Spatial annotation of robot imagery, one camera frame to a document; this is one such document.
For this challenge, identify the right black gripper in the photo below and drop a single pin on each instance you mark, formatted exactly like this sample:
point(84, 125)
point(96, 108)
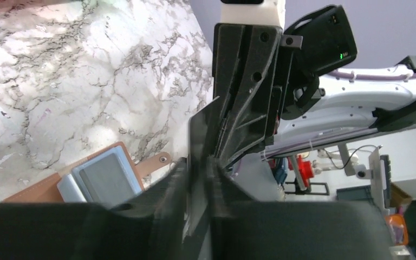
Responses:
point(244, 62)

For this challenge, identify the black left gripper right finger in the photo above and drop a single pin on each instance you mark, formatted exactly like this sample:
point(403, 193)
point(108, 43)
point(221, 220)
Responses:
point(244, 228)

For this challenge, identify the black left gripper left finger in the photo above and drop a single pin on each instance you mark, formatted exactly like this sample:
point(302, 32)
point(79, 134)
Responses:
point(148, 226)

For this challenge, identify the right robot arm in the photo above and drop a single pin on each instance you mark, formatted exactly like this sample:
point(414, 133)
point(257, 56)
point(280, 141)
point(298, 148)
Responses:
point(383, 100)

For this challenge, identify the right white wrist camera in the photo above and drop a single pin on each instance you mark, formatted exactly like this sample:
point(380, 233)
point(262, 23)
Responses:
point(268, 12)

